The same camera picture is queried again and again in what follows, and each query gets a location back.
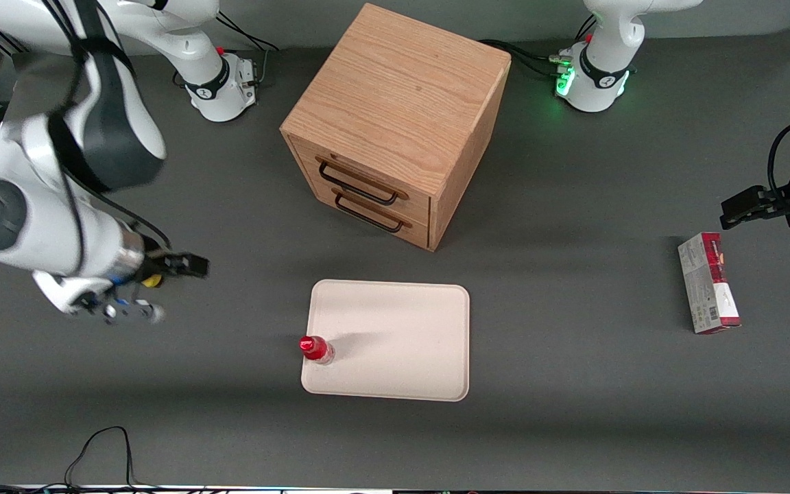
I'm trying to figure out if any beige rectangular tray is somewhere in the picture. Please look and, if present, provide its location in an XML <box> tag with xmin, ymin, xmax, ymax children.
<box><xmin>300</xmin><ymin>279</ymin><xmax>470</xmax><ymax>402</ymax></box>

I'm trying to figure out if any black right arm base cable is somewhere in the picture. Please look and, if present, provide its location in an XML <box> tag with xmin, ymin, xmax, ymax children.
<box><xmin>215</xmin><ymin>10</ymin><xmax>280</xmax><ymax>90</ymax></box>

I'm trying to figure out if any small red coke bottle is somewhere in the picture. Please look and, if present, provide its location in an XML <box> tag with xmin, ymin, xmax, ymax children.
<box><xmin>299</xmin><ymin>335</ymin><xmax>336</xmax><ymax>366</ymax></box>

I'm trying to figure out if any black lower drawer handle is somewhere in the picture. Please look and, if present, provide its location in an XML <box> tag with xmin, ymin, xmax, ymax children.
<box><xmin>333</xmin><ymin>192</ymin><xmax>406</xmax><ymax>234</ymax></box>

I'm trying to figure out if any black upper drawer handle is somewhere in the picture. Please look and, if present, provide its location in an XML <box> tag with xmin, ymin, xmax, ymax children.
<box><xmin>318</xmin><ymin>160</ymin><xmax>400</xmax><ymax>206</ymax></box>

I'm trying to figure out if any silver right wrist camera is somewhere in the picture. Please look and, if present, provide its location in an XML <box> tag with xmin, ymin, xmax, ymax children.
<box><xmin>83</xmin><ymin>297</ymin><xmax>167</xmax><ymax>325</ymax></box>

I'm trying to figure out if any black looped table-edge cable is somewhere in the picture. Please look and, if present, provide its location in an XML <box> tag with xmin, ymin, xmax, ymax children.
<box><xmin>62</xmin><ymin>425</ymin><xmax>142</xmax><ymax>489</ymax></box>

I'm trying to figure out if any black cable along right arm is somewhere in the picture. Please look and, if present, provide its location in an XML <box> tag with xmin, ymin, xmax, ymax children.
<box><xmin>45</xmin><ymin>0</ymin><xmax>173</xmax><ymax>275</ymax></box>

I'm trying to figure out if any black left arm base cable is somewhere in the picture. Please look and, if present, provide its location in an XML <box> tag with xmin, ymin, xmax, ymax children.
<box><xmin>479</xmin><ymin>39</ymin><xmax>567</xmax><ymax>80</ymax></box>

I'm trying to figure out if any red and white carton box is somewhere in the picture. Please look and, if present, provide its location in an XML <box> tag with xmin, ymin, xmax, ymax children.
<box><xmin>678</xmin><ymin>232</ymin><xmax>742</xmax><ymax>335</ymax></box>

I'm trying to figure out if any black drawer handle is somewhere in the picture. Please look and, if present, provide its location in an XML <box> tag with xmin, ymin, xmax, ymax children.
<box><xmin>333</xmin><ymin>192</ymin><xmax>406</xmax><ymax>234</ymax></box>
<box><xmin>318</xmin><ymin>160</ymin><xmax>400</xmax><ymax>206</ymax></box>

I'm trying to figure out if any wooden two-drawer cabinet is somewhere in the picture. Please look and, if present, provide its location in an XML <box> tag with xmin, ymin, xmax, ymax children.
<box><xmin>280</xmin><ymin>3</ymin><xmax>512</xmax><ymax>252</ymax></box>

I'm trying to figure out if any black arm base cable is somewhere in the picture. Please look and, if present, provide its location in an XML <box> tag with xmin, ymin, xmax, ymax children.
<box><xmin>215</xmin><ymin>10</ymin><xmax>280</xmax><ymax>90</ymax></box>
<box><xmin>479</xmin><ymin>39</ymin><xmax>567</xmax><ymax>80</ymax></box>

